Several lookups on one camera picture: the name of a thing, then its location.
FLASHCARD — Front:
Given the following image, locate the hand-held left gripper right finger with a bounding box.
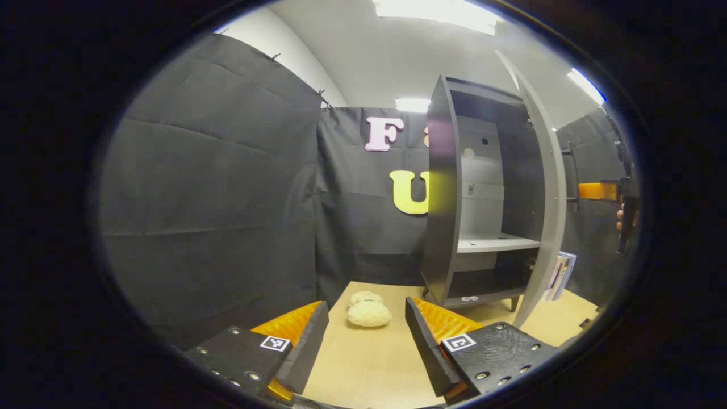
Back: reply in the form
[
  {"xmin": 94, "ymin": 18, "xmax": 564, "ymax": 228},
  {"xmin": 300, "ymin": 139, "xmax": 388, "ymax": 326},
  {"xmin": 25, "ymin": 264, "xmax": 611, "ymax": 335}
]
[{"xmin": 404, "ymin": 295, "xmax": 560, "ymax": 405}]

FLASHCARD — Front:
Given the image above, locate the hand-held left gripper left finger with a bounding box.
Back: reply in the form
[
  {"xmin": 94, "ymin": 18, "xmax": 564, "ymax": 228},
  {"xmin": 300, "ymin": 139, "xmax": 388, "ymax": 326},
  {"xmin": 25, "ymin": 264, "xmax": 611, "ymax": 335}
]
[{"xmin": 185, "ymin": 300, "xmax": 330, "ymax": 403}]

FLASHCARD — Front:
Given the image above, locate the black door handle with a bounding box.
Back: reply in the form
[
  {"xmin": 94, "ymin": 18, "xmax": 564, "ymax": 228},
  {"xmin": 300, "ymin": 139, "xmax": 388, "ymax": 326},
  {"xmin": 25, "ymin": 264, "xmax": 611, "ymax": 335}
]
[{"xmin": 559, "ymin": 141, "xmax": 581, "ymax": 214}]

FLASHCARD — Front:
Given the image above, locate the light grey cabinet door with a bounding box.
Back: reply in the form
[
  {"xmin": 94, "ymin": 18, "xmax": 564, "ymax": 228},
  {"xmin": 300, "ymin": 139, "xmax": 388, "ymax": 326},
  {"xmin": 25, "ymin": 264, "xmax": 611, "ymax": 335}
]
[{"xmin": 494, "ymin": 50, "xmax": 569, "ymax": 329}]

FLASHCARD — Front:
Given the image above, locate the dark grey cabinet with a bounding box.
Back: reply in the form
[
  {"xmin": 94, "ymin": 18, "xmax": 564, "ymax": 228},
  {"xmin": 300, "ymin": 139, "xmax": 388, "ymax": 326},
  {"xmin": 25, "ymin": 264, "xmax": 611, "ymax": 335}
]
[{"xmin": 420, "ymin": 74, "xmax": 546, "ymax": 310}]

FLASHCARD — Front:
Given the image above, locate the white cabinet shelf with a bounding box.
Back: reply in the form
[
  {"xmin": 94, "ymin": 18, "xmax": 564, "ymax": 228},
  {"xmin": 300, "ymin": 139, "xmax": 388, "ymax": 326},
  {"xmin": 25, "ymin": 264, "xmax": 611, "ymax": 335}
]
[{"xmin": 457, "ymin": 233, "xmax": 541, "ymax": 254}]

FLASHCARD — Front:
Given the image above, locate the blue grey book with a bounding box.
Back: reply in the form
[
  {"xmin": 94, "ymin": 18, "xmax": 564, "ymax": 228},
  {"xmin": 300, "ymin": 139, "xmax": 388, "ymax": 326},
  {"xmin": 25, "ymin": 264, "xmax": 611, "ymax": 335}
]
[{"xmin": 562, "ymin": 251, "xmax": 578, "ymax": 299}]

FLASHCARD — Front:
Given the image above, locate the white pink book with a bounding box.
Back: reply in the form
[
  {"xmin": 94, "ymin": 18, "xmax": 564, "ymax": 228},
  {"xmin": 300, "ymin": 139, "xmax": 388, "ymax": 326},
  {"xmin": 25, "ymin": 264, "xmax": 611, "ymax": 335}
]
[{"xmin": 542, "ymin": 254, "xmax": 566, "ymax": 301}]

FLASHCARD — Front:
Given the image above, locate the black backdrop cloth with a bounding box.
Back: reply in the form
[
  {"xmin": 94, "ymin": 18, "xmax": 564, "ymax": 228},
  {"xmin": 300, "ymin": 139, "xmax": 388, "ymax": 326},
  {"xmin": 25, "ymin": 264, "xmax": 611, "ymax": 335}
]
[{"xmin": 97, "ymin": 31, "xmax": 640, "ymax": 347}]

